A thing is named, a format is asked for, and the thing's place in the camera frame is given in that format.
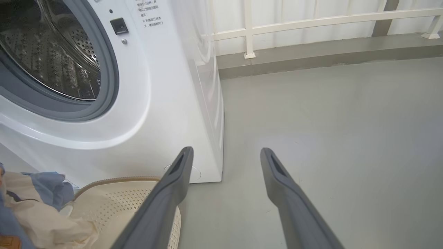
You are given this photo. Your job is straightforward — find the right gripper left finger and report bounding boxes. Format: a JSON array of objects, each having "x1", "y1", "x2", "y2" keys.
[{"x1": 111, "y1": 146, "x2": 194, "y2": 249}]

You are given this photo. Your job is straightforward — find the round white filter cover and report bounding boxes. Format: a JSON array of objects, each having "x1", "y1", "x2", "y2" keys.
[{"x1": 164, "y1": 163, "x2": 201, "y2": 183}]

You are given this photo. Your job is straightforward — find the blue cartoon print garment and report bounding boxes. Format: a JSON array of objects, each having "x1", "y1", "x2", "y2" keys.
[{"x1": 0, "y1": 163, "x2": 75, "y2": 249}]

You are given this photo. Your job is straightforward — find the grey rubber door gasket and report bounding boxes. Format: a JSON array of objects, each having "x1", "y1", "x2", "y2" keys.
[{"x1": 0, "y1": 0, "x2": 120, "y2": 122}]

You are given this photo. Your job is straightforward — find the cream perforated laundry basket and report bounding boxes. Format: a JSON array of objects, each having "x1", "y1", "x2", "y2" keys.
[{"x1": 59, "y1": 176, "x2": 182, "y2": 249}]

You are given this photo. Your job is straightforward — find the perforated steel washer drum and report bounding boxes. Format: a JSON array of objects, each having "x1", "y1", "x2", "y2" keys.
[{"x1": 0, "y1": 0, "x2": 101, "y2": 101}]

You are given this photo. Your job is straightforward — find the white front-load washing machine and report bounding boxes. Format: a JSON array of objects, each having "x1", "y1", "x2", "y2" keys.
[{"x1": 0, "y1": 0, "x2": 225, "y2": 189}]

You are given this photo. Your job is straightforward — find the black door lock latch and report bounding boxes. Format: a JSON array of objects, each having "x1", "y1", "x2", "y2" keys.
[{"x1": 110, "y1": 18, "x2": 129, "y2": 35}]

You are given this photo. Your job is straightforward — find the blue and cream clothes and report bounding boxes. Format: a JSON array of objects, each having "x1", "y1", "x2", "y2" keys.
[{"x1": 0, "y1": 171, "x2": 101, "y2": 249}]

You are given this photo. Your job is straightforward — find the white metal railing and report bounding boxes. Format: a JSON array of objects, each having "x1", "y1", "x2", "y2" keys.
[{"x1": 204, "y1": 0, "x2": 443, "y2": 59}]

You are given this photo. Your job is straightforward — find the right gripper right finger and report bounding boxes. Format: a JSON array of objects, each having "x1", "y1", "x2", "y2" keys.
[{"x1": 260, "y1": 148, "x2": 345, "y2": 249}]

